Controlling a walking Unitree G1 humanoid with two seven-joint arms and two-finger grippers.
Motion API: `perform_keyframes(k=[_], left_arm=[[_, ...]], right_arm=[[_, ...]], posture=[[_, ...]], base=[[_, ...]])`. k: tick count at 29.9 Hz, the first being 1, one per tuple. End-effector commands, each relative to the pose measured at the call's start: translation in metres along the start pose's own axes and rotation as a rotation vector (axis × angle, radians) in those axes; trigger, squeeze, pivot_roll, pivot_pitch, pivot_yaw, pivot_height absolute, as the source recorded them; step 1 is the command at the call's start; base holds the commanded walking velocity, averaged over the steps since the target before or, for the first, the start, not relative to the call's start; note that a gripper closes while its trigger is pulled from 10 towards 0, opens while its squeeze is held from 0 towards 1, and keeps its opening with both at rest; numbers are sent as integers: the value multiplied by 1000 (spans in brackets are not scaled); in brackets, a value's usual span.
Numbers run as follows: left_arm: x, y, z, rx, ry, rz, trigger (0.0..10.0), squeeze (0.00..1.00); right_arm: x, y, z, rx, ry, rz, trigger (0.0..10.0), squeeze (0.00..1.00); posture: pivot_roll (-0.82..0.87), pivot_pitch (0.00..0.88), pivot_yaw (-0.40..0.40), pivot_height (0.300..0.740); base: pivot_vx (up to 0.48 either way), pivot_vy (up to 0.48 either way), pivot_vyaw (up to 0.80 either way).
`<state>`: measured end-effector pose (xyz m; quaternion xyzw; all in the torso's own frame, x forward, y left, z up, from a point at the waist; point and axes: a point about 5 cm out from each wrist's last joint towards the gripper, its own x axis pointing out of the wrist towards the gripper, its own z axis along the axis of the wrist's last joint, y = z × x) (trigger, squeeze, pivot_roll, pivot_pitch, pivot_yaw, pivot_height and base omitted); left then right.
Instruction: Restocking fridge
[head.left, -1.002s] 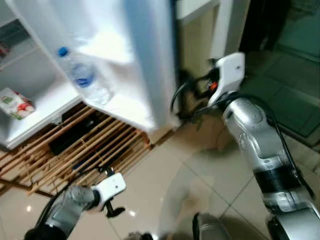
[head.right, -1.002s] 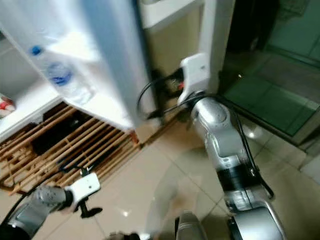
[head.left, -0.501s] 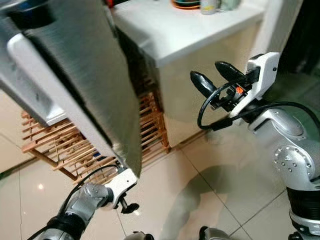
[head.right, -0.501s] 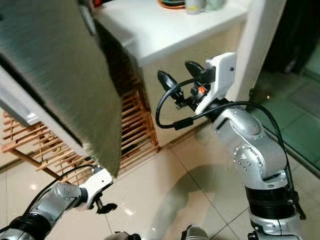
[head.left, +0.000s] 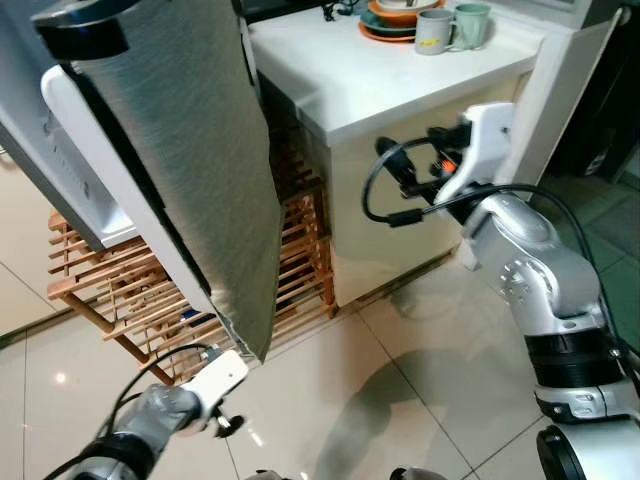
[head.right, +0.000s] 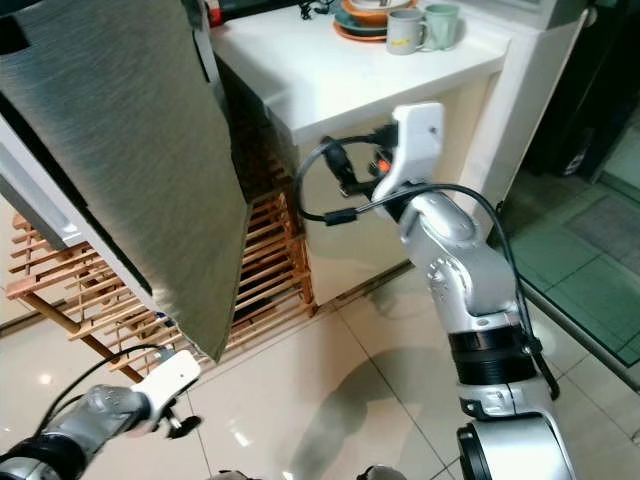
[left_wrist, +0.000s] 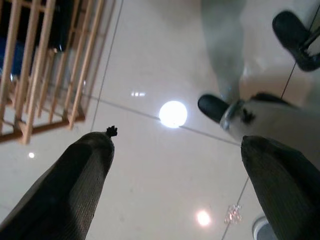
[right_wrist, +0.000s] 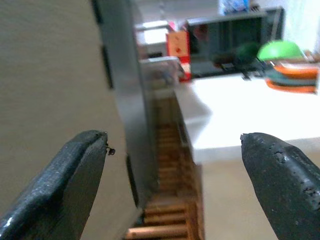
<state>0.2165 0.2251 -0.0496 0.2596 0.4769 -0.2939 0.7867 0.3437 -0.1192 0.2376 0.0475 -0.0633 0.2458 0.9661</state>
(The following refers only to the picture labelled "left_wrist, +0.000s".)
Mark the grey round base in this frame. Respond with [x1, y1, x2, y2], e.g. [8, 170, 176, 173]
[251, 216, 278, 240]

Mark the black robot foot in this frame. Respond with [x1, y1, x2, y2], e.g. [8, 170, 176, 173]
[271, 10, 320, 72]
[197, 93, 230, 124]

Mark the wooden slatted crate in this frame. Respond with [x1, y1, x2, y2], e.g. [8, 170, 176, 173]
[0, 0, 117, 145]

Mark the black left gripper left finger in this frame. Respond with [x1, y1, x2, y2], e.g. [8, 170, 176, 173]
[0, 125, 118, 240]

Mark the blue package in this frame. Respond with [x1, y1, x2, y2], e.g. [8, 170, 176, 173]
[0, 37, 33, 81]

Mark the dark bottle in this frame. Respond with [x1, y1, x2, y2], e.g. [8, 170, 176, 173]
[48, 0, 81, 53]

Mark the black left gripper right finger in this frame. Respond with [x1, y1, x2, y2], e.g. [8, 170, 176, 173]
[240, 135, 320, 240]

